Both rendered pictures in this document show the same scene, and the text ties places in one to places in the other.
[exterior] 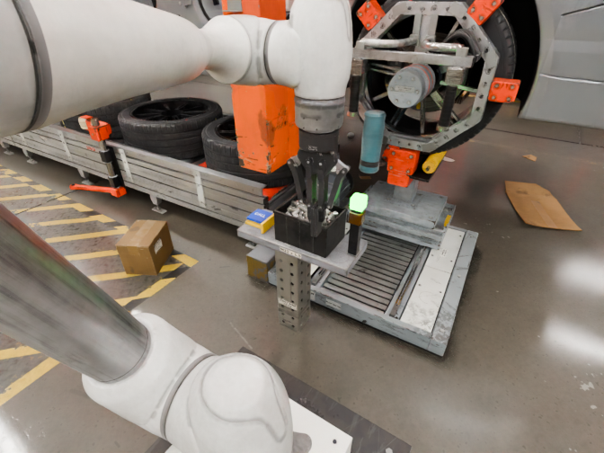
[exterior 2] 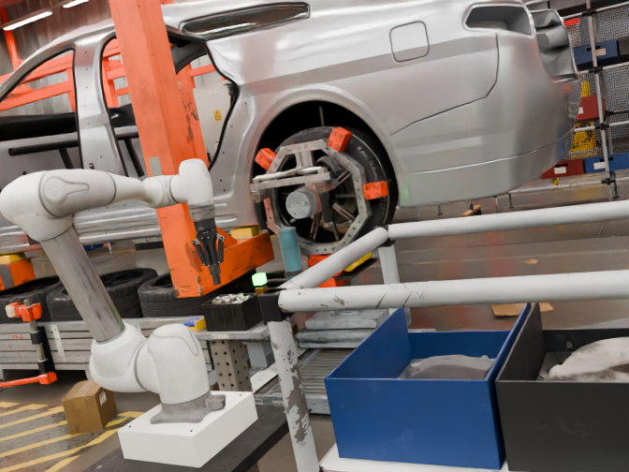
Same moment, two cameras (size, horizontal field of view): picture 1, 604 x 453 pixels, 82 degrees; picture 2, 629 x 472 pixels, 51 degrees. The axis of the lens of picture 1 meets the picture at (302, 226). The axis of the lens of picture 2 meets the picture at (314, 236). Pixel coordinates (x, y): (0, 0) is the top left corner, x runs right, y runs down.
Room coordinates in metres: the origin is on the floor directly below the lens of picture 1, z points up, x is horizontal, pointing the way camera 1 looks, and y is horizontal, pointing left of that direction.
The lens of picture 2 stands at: (-1.70, -0.33, 1.18)
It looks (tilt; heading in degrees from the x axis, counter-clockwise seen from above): 9 degrees down; 358
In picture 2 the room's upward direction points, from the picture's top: 11 degrees counter-clockwise
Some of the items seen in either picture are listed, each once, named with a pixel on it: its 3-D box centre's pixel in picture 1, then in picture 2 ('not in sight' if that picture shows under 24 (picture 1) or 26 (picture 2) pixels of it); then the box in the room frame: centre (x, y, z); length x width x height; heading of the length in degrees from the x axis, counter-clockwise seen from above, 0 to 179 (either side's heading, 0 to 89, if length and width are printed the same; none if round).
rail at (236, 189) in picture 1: (110, 155); (38, 340); (2.09, 1.23, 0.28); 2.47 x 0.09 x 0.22; 60
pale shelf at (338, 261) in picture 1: (300, 238); (228, 329); (0.98, 0.01, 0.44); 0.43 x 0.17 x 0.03; 60
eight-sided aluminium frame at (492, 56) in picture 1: (417, 81); (314, 198); (1.48, -0.46, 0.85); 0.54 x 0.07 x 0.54; 60
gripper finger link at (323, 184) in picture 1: (323, 183); (213, 250); (0.63, -0.04, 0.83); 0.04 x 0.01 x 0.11; 156
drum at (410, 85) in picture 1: (412, 84); (307, 200); (1.42, -0.43, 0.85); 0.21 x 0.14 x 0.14; 150
